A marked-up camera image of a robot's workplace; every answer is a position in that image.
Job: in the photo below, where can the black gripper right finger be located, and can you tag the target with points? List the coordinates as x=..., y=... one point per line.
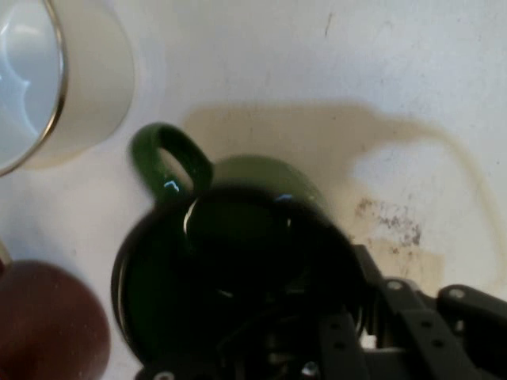
x=425, y=324

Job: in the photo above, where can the green enamel mug white print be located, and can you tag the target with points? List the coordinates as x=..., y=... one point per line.
x=257, y=174

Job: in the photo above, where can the red enamel mug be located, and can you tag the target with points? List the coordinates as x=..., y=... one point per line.
x=47, y=316

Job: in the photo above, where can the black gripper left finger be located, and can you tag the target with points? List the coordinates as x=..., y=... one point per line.
x=340, y=336

